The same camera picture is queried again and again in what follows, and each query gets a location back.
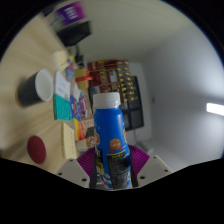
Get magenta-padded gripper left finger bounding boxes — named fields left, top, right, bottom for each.
left=54, top=147, right=99, bottom=189

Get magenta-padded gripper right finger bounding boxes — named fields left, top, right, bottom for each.
left=128, top=144, right=174, bottom=188

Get blue white-capped drink bottle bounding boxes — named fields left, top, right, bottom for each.
left=92, top=92, right=134, bottom=191

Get pink flowers in white pot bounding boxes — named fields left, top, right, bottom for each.
left=84, top=127, right=98, bottom=148

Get orange book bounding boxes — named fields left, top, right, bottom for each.
left=73, top=118, right=87, bottom=141

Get black framed glass door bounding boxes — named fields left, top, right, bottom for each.
left=118, top=75, right=145, bottom=132

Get flat round red coaster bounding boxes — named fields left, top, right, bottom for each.
left=26, top=134, right=47, bottom=165

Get teal book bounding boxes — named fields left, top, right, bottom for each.
left=53, top=93, right=74, bottom=122

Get white printed booklet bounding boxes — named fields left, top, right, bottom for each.
left=53, top=70, right=72, bottom=103

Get yellow gift box red ribbon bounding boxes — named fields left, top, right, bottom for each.
left=73, top=68, right=94, bottom=90

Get wooden shelf unit with trophies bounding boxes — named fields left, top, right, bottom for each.
left=87, top=59, right=134, bottom=104

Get black mug with white inside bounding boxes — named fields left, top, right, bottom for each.
left=16, top=68, right=55, bottom=108

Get ceiling light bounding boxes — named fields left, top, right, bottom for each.
left=205, top=102, right=224, bottom=117

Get pale yellow book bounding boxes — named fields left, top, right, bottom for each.
left=50, top=49, right=70, bottom=72

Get purple sign board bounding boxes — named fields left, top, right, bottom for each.
left=55, top=0, right=88, bottom=26

